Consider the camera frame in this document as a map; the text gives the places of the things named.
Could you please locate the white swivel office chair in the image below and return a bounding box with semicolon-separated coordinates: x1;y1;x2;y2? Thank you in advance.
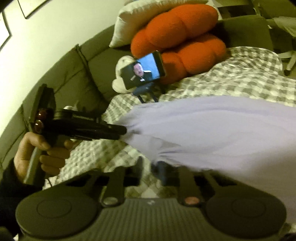
267;16;295;76

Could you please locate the cream throw pillow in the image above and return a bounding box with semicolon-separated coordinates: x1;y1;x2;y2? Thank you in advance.
109;0;208;48

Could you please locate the lavender garment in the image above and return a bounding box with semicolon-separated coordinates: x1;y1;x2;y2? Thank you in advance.
117;96;295;223

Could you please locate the dark sleeved left forearm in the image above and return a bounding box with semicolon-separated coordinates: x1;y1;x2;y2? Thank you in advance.
1;160;45;237

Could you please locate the grey white checkered bedspread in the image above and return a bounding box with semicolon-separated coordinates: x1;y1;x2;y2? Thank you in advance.
46;47;295;187

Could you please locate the white plush ring toy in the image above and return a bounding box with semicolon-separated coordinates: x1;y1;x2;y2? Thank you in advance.
112;55;135;94

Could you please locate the smartphone showing video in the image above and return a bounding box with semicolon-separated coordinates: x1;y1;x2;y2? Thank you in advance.
122;51;166;89

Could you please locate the dark blue phone tripod stand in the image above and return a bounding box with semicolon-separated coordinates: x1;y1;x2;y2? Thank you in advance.
132;82;166;103

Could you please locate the person's left hand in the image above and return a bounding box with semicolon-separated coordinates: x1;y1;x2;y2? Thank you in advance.
14;132;74;183

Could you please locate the orange plush cushion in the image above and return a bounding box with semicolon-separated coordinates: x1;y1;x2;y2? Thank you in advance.
130;4;227;84

